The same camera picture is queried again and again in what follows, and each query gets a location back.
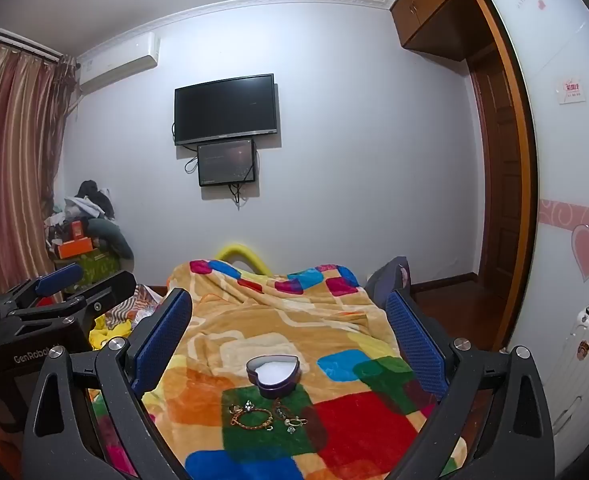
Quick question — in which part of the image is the pile of clothes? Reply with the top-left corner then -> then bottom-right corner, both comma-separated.
44,179 -> 135,263

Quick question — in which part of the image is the purple heart-shaped jewelry box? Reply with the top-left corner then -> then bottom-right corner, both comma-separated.
246,355 -> 303,400

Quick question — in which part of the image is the gold beaded bracelet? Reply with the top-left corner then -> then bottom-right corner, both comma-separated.
231,406 -> 276,431

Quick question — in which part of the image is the white suitcase with stickers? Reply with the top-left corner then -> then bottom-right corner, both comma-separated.
545,305 -> 589,438

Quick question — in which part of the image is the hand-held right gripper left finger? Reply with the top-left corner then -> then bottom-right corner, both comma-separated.
22,287 -> 193,480

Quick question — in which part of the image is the orange box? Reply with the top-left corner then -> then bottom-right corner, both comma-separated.
56,238 -> 96,260

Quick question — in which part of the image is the white air conditioner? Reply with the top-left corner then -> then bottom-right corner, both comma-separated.
77,32 -> 161,96

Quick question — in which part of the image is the wooden overhead cabinet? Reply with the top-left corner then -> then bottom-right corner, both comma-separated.
389,0 -> 481,64

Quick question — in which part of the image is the white wardrobe door with hearts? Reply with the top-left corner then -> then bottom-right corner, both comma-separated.
475,0 -> 589,361

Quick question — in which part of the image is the green patterned box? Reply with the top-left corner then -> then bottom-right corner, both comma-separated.
54,247 -> 125,288

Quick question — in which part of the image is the yellow cloth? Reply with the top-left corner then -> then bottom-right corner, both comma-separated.
89,316 -> 133,352

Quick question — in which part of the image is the dark curtain rod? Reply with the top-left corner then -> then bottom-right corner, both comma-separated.
0,22 -> 78,70

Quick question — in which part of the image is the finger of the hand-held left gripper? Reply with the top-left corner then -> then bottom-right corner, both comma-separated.
7,270 -> 138,335
0,263 -> 85,312

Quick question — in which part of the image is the colourful patchwork blanket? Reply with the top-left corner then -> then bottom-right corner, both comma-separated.
87,259 -> 468,480

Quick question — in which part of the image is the brown wooden door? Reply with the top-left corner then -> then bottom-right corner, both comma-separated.
467,45 -> 526,283

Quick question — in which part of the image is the small black wall monitor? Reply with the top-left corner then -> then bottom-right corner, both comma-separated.
197,138 -> 258,188

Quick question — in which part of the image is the yellow foam tube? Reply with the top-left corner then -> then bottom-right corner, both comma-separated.
216,243 -> 275,277

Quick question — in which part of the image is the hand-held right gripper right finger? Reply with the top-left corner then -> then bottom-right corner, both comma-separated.
386,287 -> 555,480

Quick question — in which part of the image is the striped red curtain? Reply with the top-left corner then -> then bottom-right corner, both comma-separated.
0,35 -> 80,311

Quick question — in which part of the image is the grey purple cloth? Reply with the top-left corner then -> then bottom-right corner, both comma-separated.
365,256 -> 411,302

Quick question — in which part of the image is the black wall television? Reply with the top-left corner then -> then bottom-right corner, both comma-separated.
174,73 -> 279,147

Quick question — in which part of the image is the white paper note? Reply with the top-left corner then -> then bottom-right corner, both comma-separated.
556,78 -> 586,106

